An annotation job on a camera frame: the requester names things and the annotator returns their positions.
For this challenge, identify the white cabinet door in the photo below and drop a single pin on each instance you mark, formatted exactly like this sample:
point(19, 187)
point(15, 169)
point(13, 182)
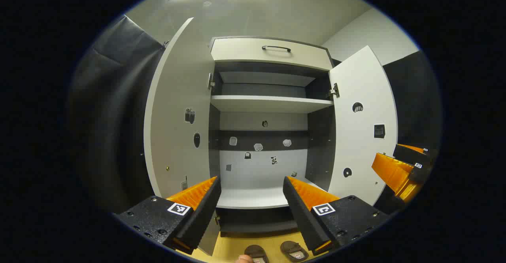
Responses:
point(174, 93)
point(363, 148)

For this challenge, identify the white cabinet drawer front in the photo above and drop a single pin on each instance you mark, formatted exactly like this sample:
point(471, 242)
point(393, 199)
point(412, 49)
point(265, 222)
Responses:
point(245, 55)

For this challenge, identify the white and grey shoe cabinet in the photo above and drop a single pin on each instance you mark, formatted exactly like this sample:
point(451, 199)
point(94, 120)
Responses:
point(261, 188)

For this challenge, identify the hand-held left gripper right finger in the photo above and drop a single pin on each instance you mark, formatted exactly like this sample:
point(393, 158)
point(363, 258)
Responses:
point(300, 215)

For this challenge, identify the metal door hinge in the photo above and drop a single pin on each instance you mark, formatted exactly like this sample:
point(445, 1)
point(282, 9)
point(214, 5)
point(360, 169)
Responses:
point(334, 91)
point(216, 218)
point(211, 82)

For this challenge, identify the black backdrop cloth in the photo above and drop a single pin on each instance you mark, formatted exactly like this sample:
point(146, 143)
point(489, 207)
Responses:
point(110, 116)
point(415, 105)

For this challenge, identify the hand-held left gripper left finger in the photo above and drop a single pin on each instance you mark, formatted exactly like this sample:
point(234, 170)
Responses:
point(205, 211)

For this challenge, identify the white cabinet shelf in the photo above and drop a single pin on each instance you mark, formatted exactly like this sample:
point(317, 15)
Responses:
point(269, 104)

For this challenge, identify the brown fuzzy shoe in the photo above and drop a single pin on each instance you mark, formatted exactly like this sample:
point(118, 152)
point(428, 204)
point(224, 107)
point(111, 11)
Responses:
point(256, 252)
point(294, 251)

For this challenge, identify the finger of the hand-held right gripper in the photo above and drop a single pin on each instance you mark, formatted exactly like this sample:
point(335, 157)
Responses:
point(395, 174)
point(407, 152)

